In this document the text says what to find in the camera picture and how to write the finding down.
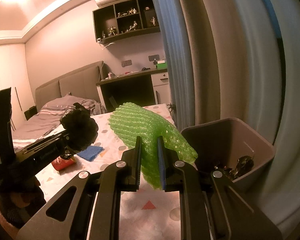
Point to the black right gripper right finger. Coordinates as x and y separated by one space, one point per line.
214 207

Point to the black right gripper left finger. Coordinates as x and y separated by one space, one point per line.
88 206

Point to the red paper cup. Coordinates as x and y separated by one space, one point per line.
60 163

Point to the small black bag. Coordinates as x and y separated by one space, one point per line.
244 165

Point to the blue foam net sleeve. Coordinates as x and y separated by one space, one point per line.
90 153

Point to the black plastic bag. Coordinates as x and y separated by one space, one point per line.
81 128

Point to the green foam net sleeve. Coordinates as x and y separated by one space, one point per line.
129 121

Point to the grey plastic trash bin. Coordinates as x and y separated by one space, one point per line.
221 143

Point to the bed with grey bedding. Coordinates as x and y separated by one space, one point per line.
48 119

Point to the white wardrobe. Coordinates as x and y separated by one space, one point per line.
13 75

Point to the brown padded headboard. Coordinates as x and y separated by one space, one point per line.
80 83

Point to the dark desk with drawers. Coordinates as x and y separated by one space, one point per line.
144 88

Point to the green box on desk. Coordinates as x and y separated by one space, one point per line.
161 64

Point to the blue curtain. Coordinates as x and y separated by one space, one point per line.
179 62

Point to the beige curtain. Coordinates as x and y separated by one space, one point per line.
242 59

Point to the dark wall shelf with figurines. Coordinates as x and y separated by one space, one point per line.
124 20

